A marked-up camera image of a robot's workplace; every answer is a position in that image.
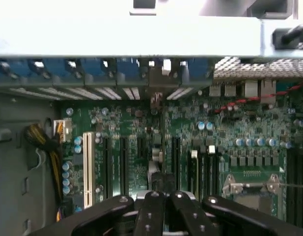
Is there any thin locking lever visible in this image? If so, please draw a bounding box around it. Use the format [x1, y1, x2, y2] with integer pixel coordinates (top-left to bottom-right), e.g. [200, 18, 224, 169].
[278, 182, 303, 189]

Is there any short expansion slot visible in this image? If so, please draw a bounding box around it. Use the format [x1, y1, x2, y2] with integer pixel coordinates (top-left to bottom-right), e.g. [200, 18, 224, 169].
[137, 137, 146, 158]

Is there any green motherboard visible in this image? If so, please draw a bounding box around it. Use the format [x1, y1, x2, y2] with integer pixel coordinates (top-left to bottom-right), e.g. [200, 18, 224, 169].
[54, 81, 303, 222]

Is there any blue slot retainer clip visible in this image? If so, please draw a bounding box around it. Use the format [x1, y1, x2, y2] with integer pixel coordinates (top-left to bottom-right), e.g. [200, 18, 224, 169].
[44, 58, 68, 77]
[116, 58, 140, 76]
[82, 58, 106, 76]
[188, 58, 212, 80]
[6, 58, 31, 78]

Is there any red and black twisted wire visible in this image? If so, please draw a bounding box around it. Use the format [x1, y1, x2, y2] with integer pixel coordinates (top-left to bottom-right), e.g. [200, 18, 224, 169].
[213, 77, 303, 114]

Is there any white expansion slot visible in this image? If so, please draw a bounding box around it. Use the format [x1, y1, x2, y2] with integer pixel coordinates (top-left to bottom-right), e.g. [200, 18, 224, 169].
[83, 131, 94, 209]

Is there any grey parts rack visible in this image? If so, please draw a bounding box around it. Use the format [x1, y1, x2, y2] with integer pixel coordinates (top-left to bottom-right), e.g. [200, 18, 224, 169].
[129, 0, 301, 22]

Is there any black PC case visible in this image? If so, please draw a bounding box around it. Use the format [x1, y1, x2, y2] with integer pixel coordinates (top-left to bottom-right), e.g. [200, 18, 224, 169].
[0, 14, 303, 236]

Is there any white power connector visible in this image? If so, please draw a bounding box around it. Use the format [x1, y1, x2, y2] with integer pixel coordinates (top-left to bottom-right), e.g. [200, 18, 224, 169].
[53, 118, 74, 143]

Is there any yellow and black wire bundle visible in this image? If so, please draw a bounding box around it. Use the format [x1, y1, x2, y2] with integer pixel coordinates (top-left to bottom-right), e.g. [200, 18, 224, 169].
[24, 123, 64, 222]

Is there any long expansion slot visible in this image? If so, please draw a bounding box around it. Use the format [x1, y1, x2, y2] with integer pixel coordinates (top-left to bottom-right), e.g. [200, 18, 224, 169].
[103, 136, 113, 200]
[119, 136, 130, 196]
[172, 136, 182, 192]

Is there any silver rear port block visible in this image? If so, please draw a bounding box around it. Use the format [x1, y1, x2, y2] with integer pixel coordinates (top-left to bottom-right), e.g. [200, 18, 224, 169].
[244, 79, 259, 98]
[261, 79, 277, 104]
[223, 82, 237, 97]
[209, 82, 222, 97]

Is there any black cable plug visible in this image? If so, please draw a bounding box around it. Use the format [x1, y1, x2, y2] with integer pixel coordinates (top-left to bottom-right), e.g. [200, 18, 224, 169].
[272, 23, 303, 50]

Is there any CPU socket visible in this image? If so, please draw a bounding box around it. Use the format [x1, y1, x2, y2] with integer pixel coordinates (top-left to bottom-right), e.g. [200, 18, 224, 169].
[221, 173, 282, 218]

